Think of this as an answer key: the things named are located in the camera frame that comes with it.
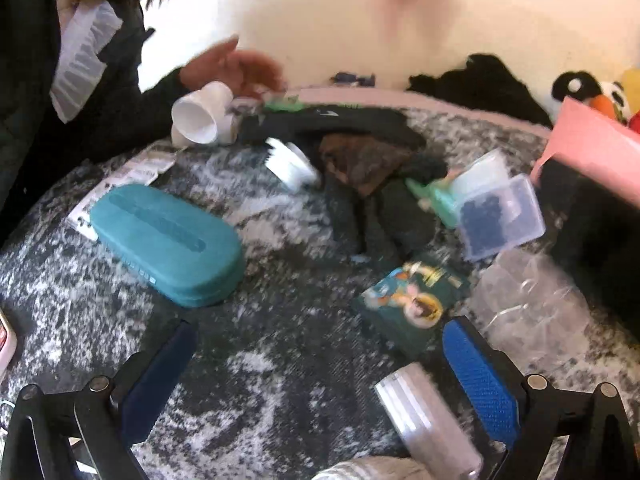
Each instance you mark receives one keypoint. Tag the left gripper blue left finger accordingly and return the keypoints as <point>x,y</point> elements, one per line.
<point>114,414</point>

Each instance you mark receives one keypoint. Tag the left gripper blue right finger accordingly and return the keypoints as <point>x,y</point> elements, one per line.
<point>522,412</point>

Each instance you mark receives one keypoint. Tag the clear box with dark clips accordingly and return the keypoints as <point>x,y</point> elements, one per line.
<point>500,218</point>

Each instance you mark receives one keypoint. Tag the white plastic bottle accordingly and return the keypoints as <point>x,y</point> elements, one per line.
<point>204,118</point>

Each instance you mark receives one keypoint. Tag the blue object on bed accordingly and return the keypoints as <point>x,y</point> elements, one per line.
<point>353,80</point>

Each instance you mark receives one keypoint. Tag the person's right hand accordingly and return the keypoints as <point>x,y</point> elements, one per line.
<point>247,73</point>

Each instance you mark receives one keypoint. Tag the clear plastic bag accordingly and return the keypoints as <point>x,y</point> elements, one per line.
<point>528,308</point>

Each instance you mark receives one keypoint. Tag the smartphone with lit screen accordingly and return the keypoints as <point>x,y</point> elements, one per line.
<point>8,344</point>

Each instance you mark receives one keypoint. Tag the green playing card box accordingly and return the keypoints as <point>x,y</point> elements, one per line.
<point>407,307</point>

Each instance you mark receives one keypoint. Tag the teal glasses case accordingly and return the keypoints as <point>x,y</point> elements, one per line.
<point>190,256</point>

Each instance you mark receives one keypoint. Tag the battery blister card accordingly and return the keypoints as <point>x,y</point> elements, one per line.
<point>144,168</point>

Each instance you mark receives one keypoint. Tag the pink cardboard box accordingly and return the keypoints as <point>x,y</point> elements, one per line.
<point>597,146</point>

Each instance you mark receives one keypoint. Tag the brown cloth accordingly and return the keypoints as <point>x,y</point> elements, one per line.
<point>361,162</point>

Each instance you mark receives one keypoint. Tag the red plush cushion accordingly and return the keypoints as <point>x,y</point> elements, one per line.
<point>634,123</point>

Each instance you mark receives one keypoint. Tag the person's black jacket sleeve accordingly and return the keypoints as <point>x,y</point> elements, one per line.
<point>70,92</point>

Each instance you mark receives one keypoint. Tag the white bottle cap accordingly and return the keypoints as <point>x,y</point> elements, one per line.
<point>291,166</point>

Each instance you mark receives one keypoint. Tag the panda plush toy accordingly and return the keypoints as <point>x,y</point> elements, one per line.
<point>607,97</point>

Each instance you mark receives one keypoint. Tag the black garment on bed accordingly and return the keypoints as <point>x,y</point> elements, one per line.
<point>483,83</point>

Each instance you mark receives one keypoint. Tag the black sock with white logo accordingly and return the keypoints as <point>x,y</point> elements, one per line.
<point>311,123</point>

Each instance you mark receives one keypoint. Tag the yellow plush cushion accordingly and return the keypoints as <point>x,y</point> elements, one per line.
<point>630,81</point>

